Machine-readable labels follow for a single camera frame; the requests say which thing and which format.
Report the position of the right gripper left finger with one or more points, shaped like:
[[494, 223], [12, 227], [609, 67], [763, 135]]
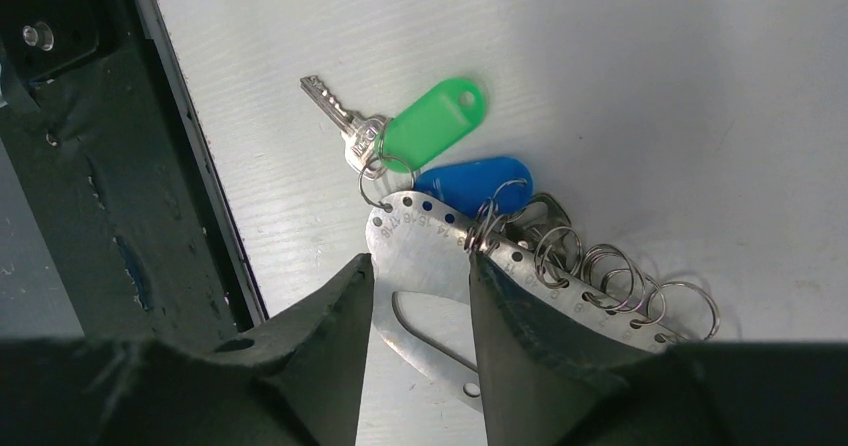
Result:
[[296, 379]]

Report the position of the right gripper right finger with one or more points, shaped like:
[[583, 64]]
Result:
[[547, 380]]

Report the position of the keyring with keys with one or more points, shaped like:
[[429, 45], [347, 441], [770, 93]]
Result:
[[419, 244]]

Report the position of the green tagged key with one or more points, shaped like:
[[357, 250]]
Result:
[[433, 123]]

